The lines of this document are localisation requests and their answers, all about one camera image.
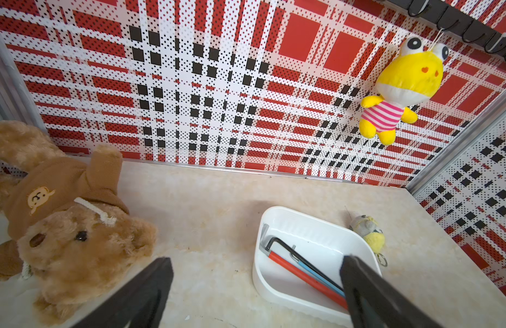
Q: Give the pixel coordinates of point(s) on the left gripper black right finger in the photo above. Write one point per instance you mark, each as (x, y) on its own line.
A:
(373, 302)

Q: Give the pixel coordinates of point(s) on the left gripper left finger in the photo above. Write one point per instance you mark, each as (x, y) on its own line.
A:
(139, 303)

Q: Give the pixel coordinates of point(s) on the red handled hex key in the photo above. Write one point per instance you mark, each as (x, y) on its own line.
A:
(299, 272)

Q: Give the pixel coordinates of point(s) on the blue handled hex key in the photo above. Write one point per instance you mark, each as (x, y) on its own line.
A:
(316, 274)

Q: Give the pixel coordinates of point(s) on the black hex key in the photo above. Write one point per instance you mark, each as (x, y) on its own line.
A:
(274, 239)

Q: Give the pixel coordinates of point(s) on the white plastic storage box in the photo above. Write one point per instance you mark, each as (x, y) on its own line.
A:
(322, 244)

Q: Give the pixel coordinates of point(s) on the brown teddy bear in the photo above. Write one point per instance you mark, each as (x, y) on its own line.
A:
(67, 225)

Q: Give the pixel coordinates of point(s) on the yellow frog plush toy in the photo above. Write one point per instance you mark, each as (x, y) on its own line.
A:
(413, 77)

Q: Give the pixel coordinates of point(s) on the small yellow keychain plush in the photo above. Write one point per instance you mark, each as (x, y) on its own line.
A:
(369, 230)

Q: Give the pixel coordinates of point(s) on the black hook rail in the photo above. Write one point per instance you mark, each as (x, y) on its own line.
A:
(449, 19)

